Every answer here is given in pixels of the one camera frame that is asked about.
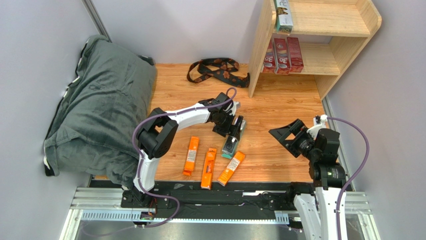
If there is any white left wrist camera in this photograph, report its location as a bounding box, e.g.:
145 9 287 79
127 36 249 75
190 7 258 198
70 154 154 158
228 101 241 116

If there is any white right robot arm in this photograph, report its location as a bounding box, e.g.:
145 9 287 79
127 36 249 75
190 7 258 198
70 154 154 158
269 115 348 240

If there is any red 3D toothpaste box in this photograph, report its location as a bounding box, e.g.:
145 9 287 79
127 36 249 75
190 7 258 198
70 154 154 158
273 38 291 75
261 39 277 74

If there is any wooden two-tier shelf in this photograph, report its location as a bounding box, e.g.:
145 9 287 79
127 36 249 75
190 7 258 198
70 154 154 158
247 0 383 101

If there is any black orange patterned strap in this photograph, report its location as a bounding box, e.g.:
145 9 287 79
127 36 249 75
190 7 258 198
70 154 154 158
186 57 251 89

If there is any silver red toothpaste box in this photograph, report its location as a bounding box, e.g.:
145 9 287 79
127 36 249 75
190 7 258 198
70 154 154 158
286 37 304 73

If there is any silver teal Oral toothpaste box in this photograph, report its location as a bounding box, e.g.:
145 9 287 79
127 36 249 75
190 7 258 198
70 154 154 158
274 0 294 35

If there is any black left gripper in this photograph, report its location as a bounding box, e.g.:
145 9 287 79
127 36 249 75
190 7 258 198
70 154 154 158
213 111 243 141

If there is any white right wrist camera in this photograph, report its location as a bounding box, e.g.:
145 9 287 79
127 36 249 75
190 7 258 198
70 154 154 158
307 114 328 140

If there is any orange toothpaste box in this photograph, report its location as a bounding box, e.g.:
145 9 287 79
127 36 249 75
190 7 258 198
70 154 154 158
217 151 246 186
182 136 200 176
200 148 217 190

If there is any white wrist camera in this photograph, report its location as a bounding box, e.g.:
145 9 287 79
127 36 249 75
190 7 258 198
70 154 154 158
228 101 241 116
307 114 328 140

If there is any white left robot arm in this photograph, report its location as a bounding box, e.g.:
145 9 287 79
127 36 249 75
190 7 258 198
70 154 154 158
121 92 246 208

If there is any dark green pillow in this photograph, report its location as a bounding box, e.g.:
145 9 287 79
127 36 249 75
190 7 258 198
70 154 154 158
43 35 157 187

